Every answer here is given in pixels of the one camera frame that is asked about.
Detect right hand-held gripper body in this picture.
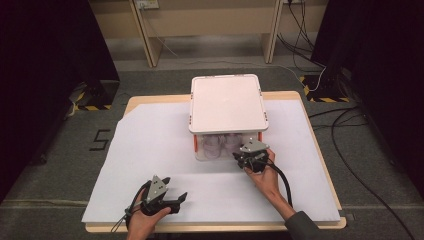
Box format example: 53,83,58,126
237,139,270,174

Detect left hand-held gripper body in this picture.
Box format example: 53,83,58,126
139,175,181,216

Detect pink slipper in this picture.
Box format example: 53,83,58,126
201,134,224,158
223,133,245,154

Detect white storage box orange hinges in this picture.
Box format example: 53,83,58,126
188,73,270,162

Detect person's right hand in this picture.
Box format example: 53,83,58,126
244,149,281,201

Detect person's left hand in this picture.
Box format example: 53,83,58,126
126,189,173,240

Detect wooden table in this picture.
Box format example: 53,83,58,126
84,90,348,234

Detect black stand base striped tape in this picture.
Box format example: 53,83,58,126
68,79,121,113
299,73,351,104

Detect beige wooden desk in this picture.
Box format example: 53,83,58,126
89,0,329,68

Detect black curtain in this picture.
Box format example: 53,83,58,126
0,0,121,203
311,0,424,198

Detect left hand-held gripper cable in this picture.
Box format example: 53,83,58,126
110,181,152,233

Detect hand-held gripper cable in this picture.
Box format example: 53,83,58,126
110,181,152,233
265,159,294,208

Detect right hand-held gripper cable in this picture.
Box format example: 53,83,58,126
265,159,294,208

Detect black floor cable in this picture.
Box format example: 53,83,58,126
308,105,416,240

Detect black cable bundle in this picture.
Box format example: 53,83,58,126
276,0,327,73

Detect white wall socket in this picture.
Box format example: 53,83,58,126
135,0,160,10

